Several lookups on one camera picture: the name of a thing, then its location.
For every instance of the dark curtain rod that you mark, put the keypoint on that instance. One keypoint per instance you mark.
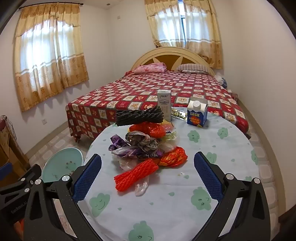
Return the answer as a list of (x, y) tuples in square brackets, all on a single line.
[(46, 5)]

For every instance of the bed with red patterned sheet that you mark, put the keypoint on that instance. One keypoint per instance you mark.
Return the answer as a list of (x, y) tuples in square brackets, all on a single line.
[(138, 92)]

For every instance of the cream wooden headboard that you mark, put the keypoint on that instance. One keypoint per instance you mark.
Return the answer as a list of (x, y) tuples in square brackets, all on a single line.
[(171, 49)]

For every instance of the grey plastic bag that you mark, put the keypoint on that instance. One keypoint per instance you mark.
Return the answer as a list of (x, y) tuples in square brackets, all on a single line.
[(141, 139)]

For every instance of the red cloth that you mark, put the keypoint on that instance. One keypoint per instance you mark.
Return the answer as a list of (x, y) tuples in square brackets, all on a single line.
[(129, 73)]

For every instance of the brown wooden cabinet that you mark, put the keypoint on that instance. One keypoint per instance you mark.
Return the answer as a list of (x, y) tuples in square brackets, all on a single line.
[(11, 150)]

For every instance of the green gold foil wrapper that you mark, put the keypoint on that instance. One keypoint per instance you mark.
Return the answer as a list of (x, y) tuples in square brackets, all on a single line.
[(179, 114)]

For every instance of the white translucent plastic bag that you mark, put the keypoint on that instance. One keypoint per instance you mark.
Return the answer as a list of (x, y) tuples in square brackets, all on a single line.
[(168, 146)]

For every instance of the white wall socket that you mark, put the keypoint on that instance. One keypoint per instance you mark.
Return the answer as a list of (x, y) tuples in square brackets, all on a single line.
[(44, 120)]

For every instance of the blue carton with white cap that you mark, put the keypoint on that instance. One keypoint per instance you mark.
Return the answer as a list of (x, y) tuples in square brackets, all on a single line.
[(196, 115)]

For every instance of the narrow beige window curtain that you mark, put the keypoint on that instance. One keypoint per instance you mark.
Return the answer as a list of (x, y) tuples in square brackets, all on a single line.
[(203, 34)]

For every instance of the black foam net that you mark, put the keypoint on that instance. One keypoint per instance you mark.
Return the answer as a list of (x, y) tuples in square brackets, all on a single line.
[(138, 115)]

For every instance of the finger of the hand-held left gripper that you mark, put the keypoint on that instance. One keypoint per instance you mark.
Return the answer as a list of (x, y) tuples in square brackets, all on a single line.
[(30, 173), (5, 170)]

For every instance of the tall white milk carton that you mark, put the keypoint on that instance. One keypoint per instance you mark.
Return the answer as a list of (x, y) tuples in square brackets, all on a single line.
[(164, 104)]

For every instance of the red foam net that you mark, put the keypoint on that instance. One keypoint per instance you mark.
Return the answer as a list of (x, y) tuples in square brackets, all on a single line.
[(134, 176)]

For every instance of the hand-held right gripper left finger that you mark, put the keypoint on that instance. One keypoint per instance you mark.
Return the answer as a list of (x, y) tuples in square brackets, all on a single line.
[(87, 178)]

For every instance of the striped pillow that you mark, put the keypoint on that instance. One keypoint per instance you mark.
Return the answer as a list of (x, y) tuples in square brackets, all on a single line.
[(193, 67)]

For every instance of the purple plastic bag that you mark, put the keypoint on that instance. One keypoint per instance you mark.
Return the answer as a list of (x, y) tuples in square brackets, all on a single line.
[(118, 143)]

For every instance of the pile of clothes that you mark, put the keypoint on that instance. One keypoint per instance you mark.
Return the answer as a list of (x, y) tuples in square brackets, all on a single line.
[(223, 81)]

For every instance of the orange foil wrapper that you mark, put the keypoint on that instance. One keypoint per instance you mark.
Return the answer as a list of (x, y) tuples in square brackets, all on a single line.
[(173, 157)]

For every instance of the wide beige window curtain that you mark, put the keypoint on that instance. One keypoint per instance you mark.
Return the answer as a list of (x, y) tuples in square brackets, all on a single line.
[(46, 58)]

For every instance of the light green metal bin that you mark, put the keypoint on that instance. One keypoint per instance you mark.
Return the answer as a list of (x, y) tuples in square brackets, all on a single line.
[(62, 160)]

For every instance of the pink pillow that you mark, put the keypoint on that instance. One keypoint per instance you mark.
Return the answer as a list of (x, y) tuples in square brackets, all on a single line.
[(150, 67)]

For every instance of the red plastic bag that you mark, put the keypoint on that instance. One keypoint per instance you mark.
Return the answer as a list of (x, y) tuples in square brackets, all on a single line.
[(150, 129)]

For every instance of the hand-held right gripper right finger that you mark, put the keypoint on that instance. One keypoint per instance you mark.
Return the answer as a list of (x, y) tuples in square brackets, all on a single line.
[(208, 178)]

